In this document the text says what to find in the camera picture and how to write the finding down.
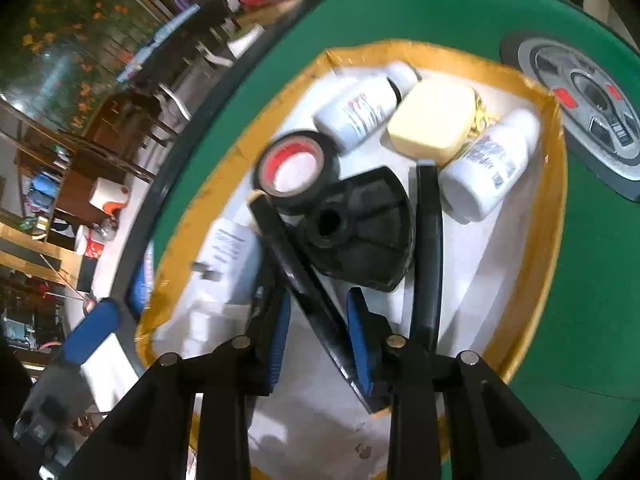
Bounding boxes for black tape roll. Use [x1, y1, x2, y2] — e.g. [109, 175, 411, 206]
[251, 130, 342, 217]

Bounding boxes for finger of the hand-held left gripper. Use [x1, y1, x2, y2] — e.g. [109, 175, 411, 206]
[125, 245, 157, 317]
[54, 298, 122, 367]

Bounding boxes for grey round table centre panel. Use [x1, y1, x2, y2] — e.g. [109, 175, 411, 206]
[499, 31, 640, 199]

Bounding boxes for white box with gold trim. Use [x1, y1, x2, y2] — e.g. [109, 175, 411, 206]
[134, 40, 569, 480]

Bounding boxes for white plastic bottle red label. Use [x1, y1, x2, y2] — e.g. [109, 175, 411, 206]
[312, 60, 420, 155]

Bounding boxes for black marker pen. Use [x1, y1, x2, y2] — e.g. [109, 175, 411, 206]
[249, 194, 393, 413]

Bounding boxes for red and white cup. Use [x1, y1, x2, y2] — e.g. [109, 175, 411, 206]
[74, 226, 107, 260]

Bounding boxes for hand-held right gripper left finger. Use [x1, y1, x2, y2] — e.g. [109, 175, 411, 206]
[65, 280, 293, 480]

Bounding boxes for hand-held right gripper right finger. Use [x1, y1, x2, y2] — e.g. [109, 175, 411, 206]
[346, 287, 581, 480]

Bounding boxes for white and orange appliance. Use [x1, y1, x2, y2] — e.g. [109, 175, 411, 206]
[89, 176, 132, 212]

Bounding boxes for black fan-shaped plastic part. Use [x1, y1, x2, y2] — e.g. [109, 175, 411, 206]
[295, 166, 417, 293]

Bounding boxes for flower wall mural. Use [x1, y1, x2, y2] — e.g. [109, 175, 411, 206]
[0, 0, 171, 128]

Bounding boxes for black side table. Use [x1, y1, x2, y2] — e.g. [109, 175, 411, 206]
[117, 0, 238, 88]

